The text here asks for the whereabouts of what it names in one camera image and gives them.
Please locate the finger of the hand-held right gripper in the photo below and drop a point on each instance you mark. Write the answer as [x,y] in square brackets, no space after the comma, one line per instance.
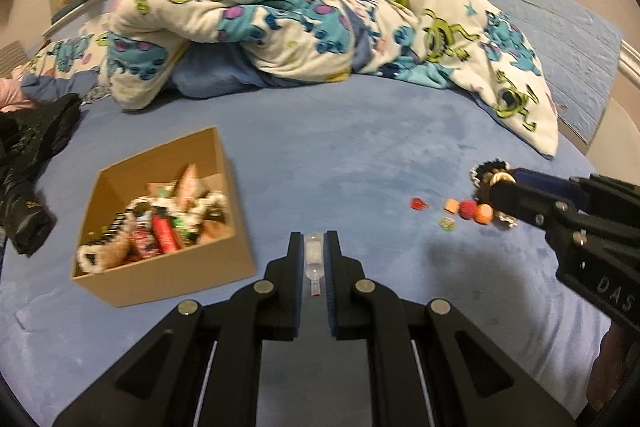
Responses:
[610,199]
[525,204]

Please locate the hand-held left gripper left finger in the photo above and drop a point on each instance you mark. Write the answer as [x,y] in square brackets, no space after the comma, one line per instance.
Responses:
[292,287]

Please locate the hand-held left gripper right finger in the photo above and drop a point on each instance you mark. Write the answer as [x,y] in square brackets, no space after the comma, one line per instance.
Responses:
[332,287]

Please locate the small clear plastic vial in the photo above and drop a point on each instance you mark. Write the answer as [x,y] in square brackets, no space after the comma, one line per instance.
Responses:
[314,257]

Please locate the brown fuzzy hair claw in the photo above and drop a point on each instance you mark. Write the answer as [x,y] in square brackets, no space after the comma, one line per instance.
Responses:
[482,182]

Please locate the brown cardboard box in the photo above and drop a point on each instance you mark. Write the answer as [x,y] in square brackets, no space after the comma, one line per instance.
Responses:
[165,277]

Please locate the brown triangular wrapper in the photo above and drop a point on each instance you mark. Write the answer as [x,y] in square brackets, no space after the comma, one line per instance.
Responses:
[189,182]

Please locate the person's right hand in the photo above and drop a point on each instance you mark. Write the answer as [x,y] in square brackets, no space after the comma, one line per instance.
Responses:
[617,367]

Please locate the small orange pompom ball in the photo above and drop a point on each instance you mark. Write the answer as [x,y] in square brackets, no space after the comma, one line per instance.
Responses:
[484,213]

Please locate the small red pompom ball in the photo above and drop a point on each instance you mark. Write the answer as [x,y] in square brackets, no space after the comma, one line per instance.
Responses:
[468,209]

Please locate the tiny orange trinket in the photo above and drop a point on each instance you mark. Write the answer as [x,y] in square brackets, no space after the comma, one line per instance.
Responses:
[451,206]

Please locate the tiny green patterned trinket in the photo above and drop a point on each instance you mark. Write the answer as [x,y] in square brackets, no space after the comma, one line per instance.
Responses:
[446,223]

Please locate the small red trinket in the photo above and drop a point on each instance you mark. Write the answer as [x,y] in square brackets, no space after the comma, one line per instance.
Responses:
[419,204]

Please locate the red tube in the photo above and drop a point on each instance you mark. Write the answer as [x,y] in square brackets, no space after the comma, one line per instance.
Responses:
[166,233]

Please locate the blue pillow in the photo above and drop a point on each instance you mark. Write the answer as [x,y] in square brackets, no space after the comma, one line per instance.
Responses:
[215,77]

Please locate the printed monster blanket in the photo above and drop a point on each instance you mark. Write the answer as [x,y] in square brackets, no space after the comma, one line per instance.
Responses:
[280,17]

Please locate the black puffer jacket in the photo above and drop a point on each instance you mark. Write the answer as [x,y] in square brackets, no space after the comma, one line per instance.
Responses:
[30,157]

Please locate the pink cloth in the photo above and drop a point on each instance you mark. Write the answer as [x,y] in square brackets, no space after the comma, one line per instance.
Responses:
[15,97]

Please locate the grey checkered pillow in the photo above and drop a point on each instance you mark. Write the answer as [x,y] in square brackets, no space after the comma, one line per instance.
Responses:
[11,59]

